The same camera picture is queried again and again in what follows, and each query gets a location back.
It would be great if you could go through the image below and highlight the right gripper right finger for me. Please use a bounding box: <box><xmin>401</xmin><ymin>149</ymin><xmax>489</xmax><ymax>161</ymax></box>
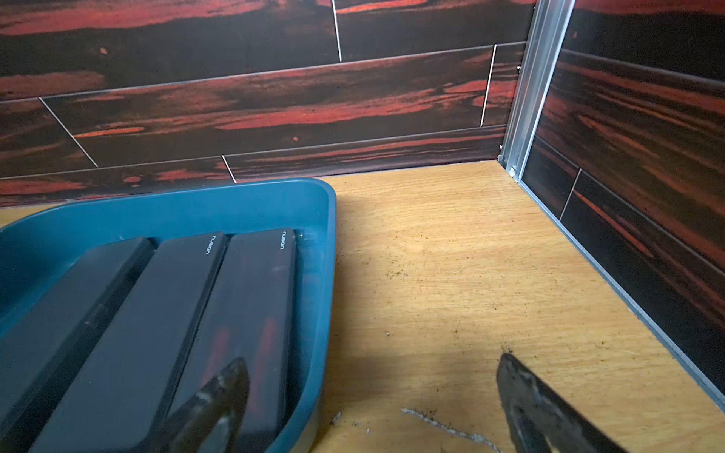
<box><xmin>497</xmin><ymin>353</ymin><xmax>624</xmax><ymax>452</ymax></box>

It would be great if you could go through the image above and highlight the dark grey pencil case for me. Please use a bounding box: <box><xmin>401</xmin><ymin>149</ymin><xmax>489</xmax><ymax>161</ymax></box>
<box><xmin>1</xmin><ymin>237</ymin><xmax>155</xmax><ymax>452</ymax></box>
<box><xmin>31</xmin><ymin>231</ymin><xmax>227</xmax><ymax>452</ymax></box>

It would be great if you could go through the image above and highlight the aluminium corner post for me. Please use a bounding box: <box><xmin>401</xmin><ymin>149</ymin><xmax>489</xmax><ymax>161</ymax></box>
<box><xmin>498</xmin><ymin>0</ymin><xmax>576</xmax><ymax>182</ymax></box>

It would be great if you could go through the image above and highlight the teal plastic tray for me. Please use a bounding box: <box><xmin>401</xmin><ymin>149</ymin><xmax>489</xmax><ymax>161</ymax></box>
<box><xmin>1</xmin><ymin>179</ymin><xmax>337</xmax><ymax>452</ymax></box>

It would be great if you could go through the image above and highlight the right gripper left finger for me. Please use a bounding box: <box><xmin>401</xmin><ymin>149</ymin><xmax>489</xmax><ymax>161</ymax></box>
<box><xmin>143</xmin><ymin>358</ymin><xmax>250</xmax><ymax>452</ymax></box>

